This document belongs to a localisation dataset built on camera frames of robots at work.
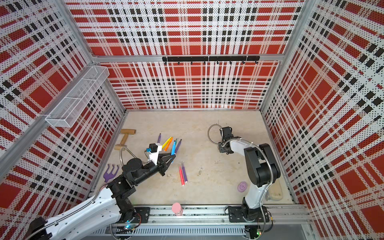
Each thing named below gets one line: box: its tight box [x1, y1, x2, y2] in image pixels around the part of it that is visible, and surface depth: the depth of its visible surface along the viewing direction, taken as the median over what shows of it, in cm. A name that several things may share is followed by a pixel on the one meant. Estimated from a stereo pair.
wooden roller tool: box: [114, 129, 137, 151], surface depth 103 cm
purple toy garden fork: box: [103, 164, 120, 183], surface depth 90 cm
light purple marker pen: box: [181, 163, 188, 183], surface depth 90 cm
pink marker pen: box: [179, 166, 186, 186], surface depth 88 cm
